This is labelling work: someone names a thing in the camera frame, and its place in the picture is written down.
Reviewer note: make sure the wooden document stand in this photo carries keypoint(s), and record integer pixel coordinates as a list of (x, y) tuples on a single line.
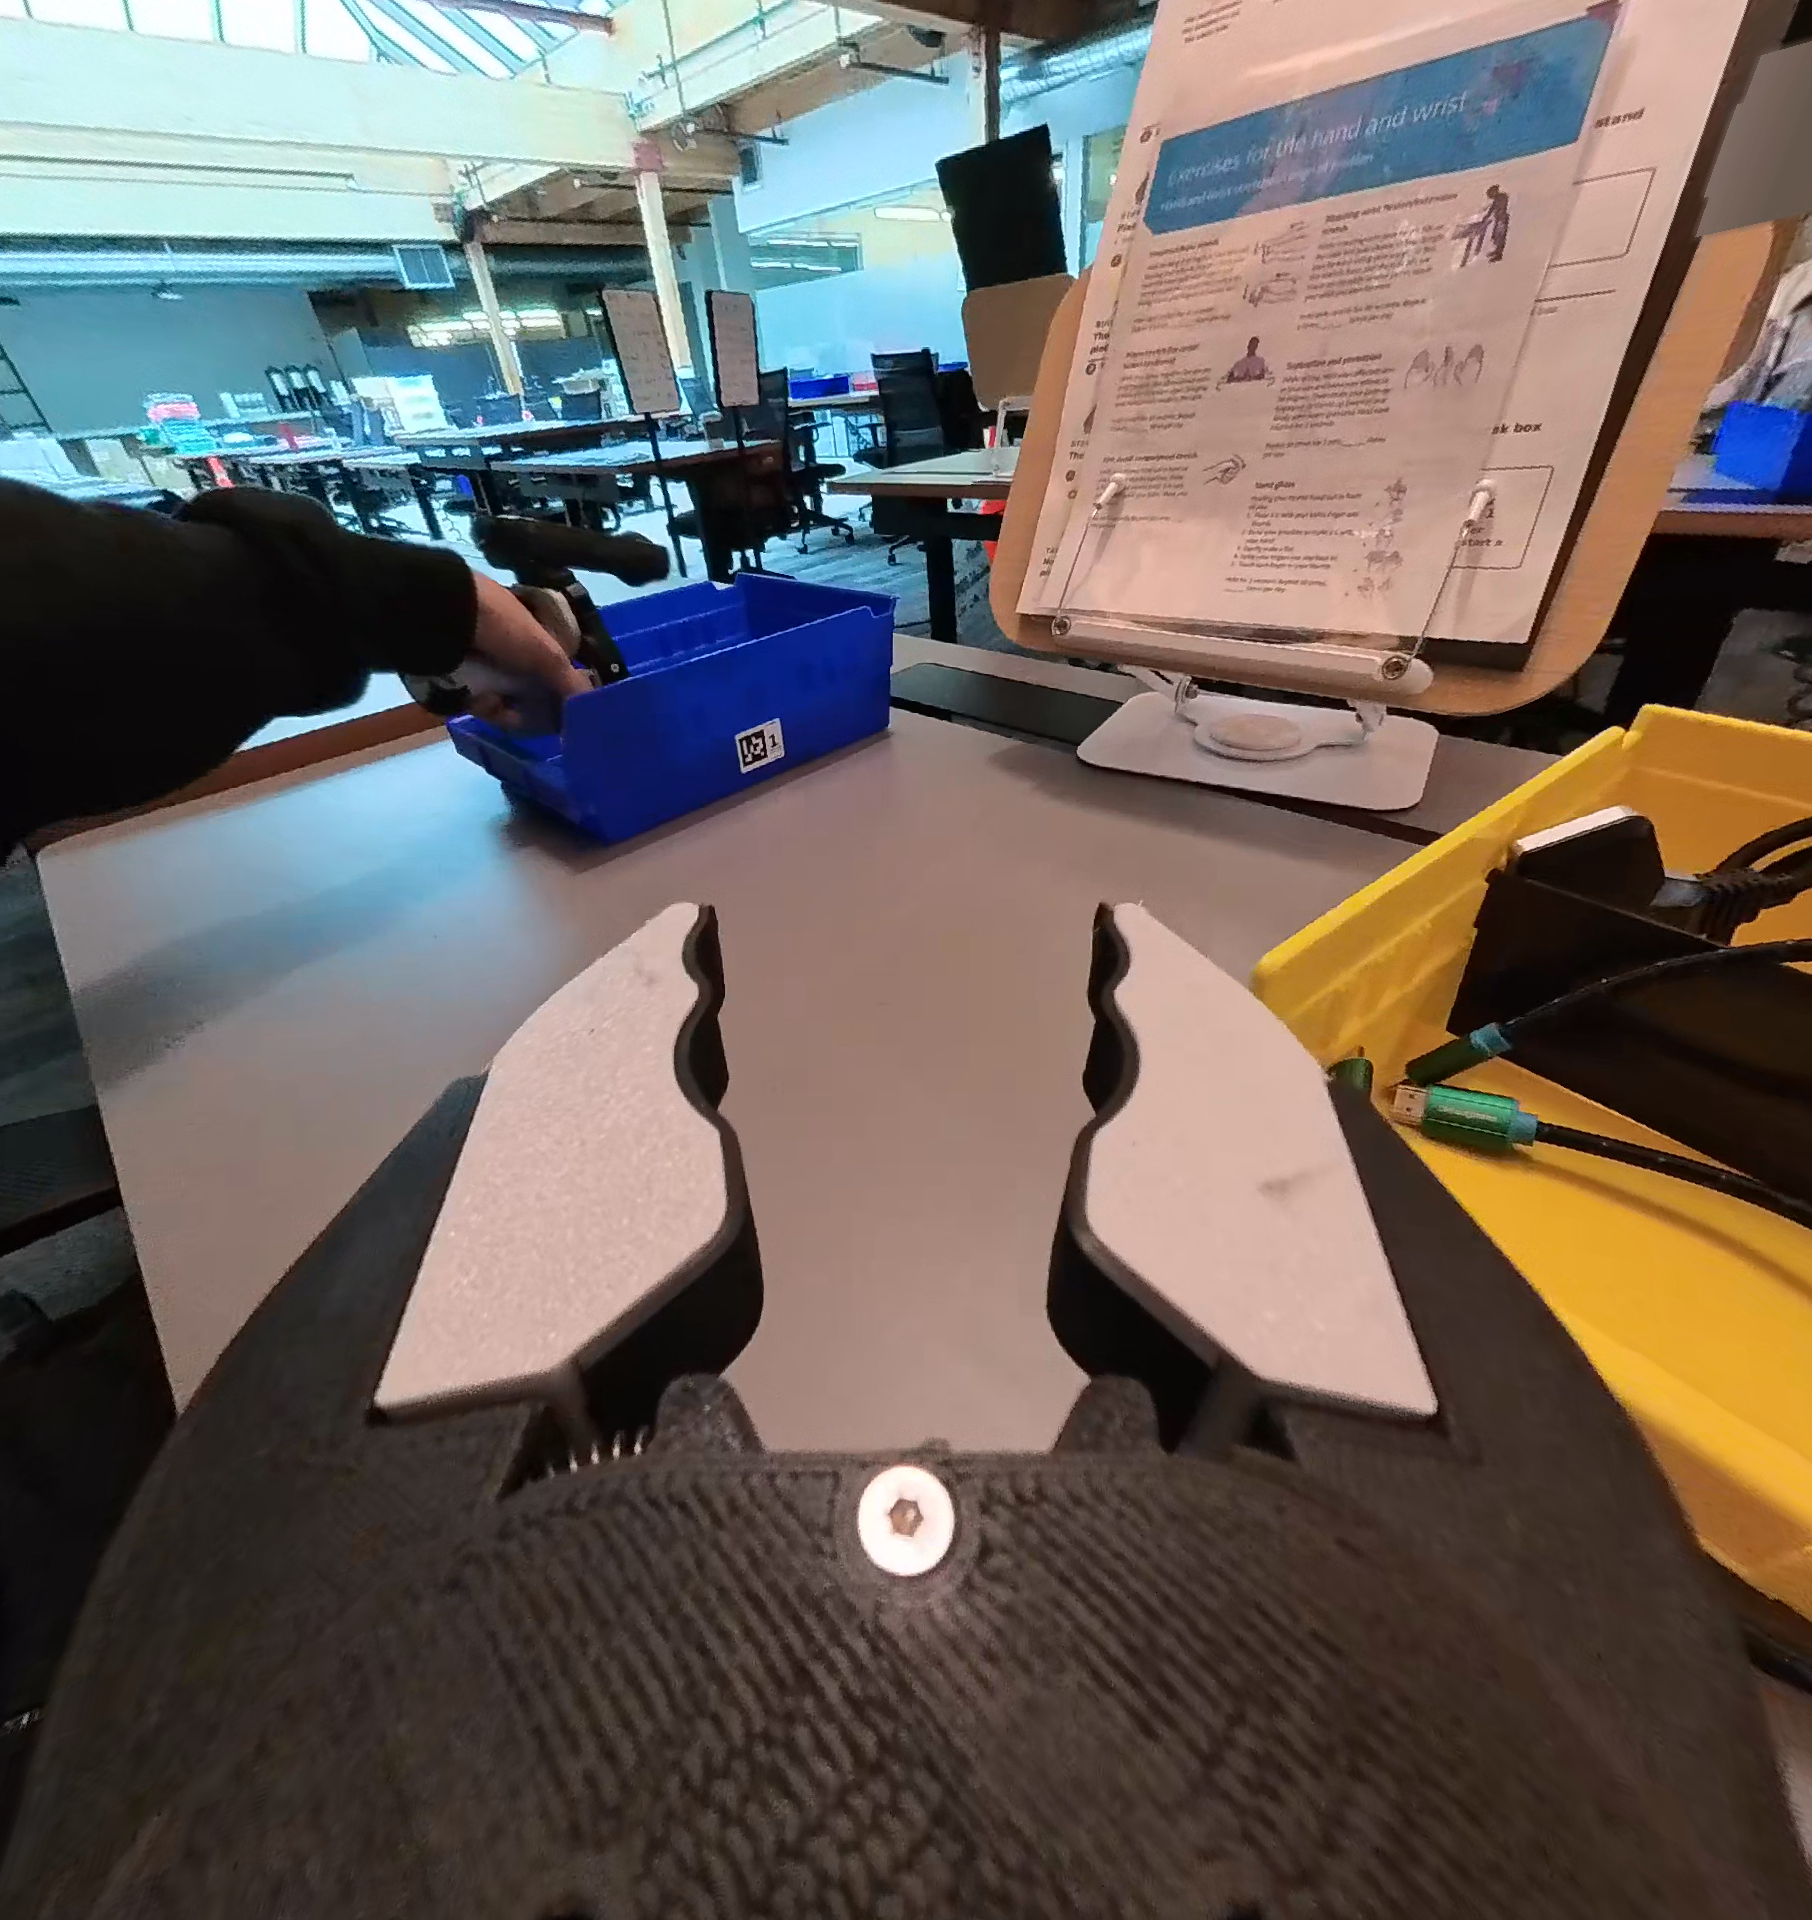
[(1372, 374), (1014, 337)]

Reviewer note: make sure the person's left forearm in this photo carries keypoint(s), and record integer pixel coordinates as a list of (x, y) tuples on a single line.
[(170, 647)]

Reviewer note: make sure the black mesh office chair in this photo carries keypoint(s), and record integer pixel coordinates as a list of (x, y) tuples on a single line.
[(911, 421)]

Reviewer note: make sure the blue plastic bin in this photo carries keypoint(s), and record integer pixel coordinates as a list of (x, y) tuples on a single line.
[(1784, 446), (698, 706)]

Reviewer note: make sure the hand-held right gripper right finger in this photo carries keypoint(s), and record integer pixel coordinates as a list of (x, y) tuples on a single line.
[(1253, 1199)]

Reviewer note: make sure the black monitor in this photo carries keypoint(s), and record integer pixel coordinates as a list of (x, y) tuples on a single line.
[(1007, 210)]

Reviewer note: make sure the yellow plastic bin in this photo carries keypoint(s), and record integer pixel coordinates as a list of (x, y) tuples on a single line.
[(1669, 1349)]

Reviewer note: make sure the person's left hand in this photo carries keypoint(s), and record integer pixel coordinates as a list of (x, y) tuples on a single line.
[(525, 652)]

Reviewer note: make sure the black hdmi switch box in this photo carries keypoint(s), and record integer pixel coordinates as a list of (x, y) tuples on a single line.
[(1590, 848)]

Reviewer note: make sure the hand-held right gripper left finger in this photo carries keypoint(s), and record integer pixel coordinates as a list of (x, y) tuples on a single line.
[(576, 1169)]

